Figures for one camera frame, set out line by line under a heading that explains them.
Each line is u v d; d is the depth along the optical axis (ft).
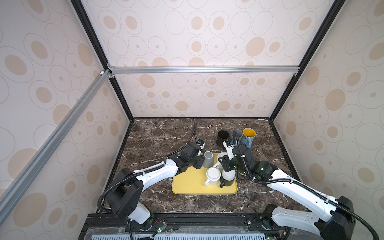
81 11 2.25
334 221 1.26
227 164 2.21
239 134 3.19
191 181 2.96
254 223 2.39
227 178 2.61
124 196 1.40
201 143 2.50
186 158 2.14
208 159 2.85
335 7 2.25
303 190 1.51
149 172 1.61
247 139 3.16
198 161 2.50
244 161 1.82
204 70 3.01
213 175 2.74
